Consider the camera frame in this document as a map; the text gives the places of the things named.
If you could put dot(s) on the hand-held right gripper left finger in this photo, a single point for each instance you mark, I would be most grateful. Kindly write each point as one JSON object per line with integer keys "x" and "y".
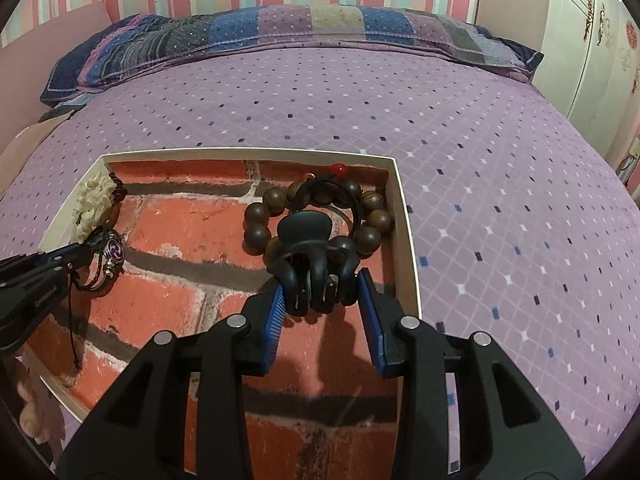
{"x": 274, "y": 330}

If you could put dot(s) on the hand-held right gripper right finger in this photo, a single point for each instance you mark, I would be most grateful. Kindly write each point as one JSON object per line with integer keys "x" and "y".
{"x": 372, "y": 325}

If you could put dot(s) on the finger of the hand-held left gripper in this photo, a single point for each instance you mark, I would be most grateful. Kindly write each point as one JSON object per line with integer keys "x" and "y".
{"x": 60, "y": 257}

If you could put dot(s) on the cream flower scrunchie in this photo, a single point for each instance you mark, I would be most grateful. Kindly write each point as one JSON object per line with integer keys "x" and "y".
{"x": 92, "y": 195}

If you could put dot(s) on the black hair claw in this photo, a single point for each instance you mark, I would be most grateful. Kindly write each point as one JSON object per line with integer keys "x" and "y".
{"x": 302, "y": 230}

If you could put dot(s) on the brick-lined cardboard tray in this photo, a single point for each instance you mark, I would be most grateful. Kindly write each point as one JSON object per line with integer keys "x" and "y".
{"x": 165, "y": 230}

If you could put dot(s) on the person's left hand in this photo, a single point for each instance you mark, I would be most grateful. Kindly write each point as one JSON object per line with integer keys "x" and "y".
{"x": 29, "y": 402}

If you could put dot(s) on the purple diamond bedsheet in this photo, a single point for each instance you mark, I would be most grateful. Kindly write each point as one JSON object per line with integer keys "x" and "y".
{"x": 500, "y": 210}

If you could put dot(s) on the long patchwork pillow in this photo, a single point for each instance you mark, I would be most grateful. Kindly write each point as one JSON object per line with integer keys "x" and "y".
{"x": 300, "y": 30}

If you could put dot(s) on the white wardrobe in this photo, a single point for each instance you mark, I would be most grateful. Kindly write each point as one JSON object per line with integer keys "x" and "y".
{"x": 585, "y": 35}

